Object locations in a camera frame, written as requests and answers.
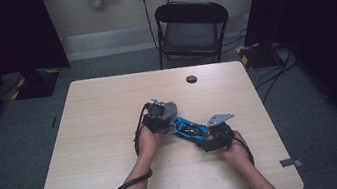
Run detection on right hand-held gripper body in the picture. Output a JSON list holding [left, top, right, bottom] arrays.
[[197, 111, 240, 154]]

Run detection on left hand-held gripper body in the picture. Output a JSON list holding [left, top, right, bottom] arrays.
[[138, 96, 174, 138]]

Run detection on blue toy car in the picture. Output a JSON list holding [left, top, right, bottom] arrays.
[[169, 112, 213, 149]]

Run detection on person's left hand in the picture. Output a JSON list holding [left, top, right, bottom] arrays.
[[133, 122, 169, 164]]

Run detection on person's right hand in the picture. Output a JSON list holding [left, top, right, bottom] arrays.
[[218, 136, 255, 172]]

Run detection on black table grommet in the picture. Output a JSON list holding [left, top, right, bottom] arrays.
[[185, 74, 199, 86]]

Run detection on grey tape strip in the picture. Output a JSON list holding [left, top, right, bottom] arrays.
[[278, 155, 305, 171]]

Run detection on black stand base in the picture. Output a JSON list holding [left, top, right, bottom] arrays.
[[7, 65, 64, 103], [235, 39, 283, 73]]

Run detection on black folding chair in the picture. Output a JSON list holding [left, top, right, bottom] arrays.
[[150, 0, 237, 72]]

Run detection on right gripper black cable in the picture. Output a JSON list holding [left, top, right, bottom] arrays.
[[232, 128, 260, 189]]

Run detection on black floor cables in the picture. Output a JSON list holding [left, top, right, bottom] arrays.
[[248, 44, 304, 106]]

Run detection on black power cable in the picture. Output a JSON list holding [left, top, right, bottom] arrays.
[[140, 0, 161, 53]]

